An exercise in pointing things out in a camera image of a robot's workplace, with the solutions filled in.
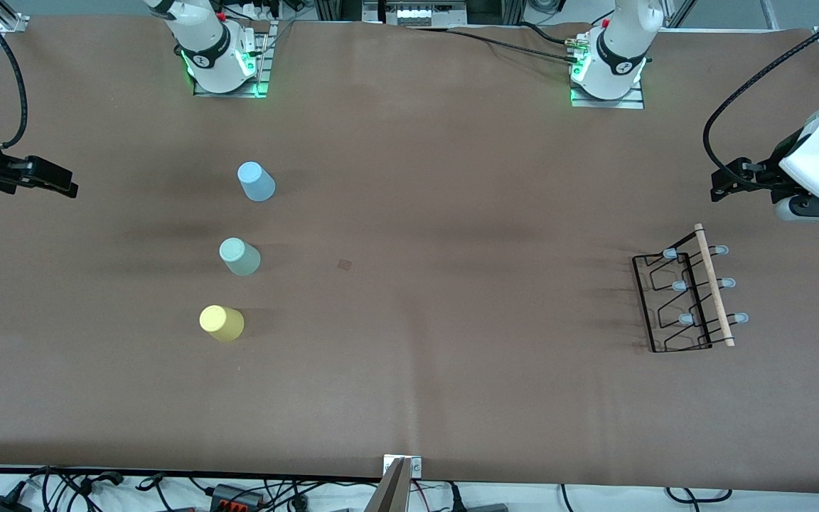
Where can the black orange connector box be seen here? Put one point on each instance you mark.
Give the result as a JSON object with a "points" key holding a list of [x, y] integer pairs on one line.
{"points": [[237, 496]]}

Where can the black power adapter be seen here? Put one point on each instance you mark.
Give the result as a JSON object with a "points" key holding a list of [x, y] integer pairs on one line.
{"points": [[1, 505]]}

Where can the pale green plastic cup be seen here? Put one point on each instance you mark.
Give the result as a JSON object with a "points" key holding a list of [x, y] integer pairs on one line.
{"points": [[240, 257]]}

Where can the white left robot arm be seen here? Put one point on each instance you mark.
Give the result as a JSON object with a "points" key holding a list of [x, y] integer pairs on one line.
{"points": [[623, 43]]}

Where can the aluminium right arm base plate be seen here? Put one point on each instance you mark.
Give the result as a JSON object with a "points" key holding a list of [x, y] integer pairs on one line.
{"points": [[261, 64]]}

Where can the aluminium frame strut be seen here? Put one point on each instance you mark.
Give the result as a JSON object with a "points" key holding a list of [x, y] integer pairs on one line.
{"points": [[770, 14]]}

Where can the wooden camera post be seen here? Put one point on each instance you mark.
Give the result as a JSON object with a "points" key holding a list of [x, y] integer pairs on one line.
{"points": [[392, 494]]}

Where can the small metal bracket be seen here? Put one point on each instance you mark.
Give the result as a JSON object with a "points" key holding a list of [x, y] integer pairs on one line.
{"points": [[416, 466]]}

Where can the grey control box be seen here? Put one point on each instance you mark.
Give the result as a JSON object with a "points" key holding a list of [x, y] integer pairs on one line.
{"points": [[424, 13]]}

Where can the aluminium left arm base plate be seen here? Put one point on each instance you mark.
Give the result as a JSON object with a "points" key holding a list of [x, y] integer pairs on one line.
{"points": [[630, 102]]}

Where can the yellow plastic cup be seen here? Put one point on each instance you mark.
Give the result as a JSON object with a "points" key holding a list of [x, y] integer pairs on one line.
{"points": [[222, 323]]}

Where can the light blue plastic cup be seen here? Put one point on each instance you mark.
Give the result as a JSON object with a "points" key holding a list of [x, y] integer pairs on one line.
{"points": [[257, 183]]}

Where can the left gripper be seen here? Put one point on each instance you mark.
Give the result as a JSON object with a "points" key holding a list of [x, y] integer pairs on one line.
{"points": [[767, 176]]}

